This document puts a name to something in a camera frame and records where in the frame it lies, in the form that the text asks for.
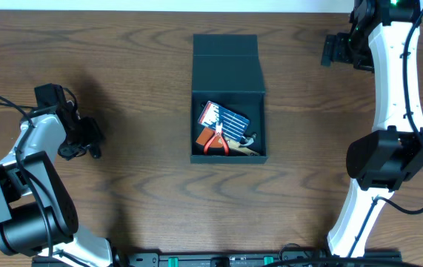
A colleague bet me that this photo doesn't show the blue screwdriver set case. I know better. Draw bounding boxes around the blue screwdriver set case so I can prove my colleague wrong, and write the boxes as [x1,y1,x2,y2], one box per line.
[198,101,250,142]

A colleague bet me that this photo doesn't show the steel claw hammer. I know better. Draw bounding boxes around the steel claw hammer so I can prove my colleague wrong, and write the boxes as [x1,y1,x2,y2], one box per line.
[239,133,257,147]

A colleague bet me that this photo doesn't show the orange scraper wooden handle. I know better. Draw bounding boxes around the orange scraper wooden handle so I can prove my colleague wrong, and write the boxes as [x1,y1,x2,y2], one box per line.
[196,128,260,156]

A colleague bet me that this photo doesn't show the red handled cutting pliers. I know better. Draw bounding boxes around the red handled cutting pliers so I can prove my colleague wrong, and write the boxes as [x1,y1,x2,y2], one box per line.
[204,122,230,156]

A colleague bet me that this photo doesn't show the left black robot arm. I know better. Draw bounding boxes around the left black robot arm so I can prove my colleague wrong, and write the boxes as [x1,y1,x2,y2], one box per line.
[0,84,121,266]

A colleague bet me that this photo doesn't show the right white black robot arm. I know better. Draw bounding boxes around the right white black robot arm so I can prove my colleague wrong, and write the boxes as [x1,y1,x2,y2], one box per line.
[322,0,423,258]

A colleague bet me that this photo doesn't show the dark green open box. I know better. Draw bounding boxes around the dark green open box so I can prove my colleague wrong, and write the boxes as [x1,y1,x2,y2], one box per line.
[190,34,267,164]

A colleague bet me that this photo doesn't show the left black cable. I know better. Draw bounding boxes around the left black cable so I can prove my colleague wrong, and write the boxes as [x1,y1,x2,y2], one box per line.
[0,87,93,267]

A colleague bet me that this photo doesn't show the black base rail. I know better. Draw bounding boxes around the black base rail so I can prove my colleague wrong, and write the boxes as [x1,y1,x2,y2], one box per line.
[31,248,402,267]

